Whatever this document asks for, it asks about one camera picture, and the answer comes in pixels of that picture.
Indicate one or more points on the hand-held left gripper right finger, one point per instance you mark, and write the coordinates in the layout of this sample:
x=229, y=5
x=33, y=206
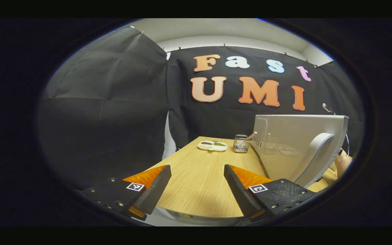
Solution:
x=238, y=194

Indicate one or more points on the white divided sauce plate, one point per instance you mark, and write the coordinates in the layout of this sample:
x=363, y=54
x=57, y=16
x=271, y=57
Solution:
x=212, y=146

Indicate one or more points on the black backdrop cloth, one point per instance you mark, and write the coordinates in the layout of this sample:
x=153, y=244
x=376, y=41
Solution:
x=97, y=119

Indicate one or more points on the white microwave oven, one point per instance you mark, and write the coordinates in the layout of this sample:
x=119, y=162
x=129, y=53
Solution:
x=284, y=160

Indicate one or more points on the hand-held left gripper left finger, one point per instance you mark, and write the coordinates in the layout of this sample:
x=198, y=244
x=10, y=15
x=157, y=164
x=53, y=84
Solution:
x=155, y=190

